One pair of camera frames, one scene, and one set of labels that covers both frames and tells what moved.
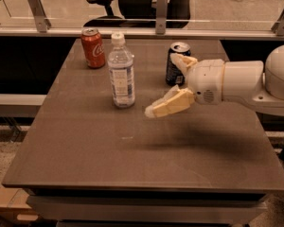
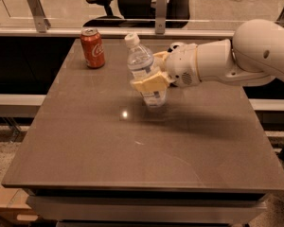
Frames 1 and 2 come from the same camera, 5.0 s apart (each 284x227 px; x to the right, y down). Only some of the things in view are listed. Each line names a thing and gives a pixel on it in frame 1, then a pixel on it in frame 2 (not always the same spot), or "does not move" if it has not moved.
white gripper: x=207 y=79 -> x=181 y=63
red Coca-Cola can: x=94 y=47 does not move
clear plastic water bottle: x=121 y=73 -> x=140 y=62
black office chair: x=136 y=8 does not move
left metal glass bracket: x=43 y=24 does not move
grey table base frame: x=149 y=207 does not move
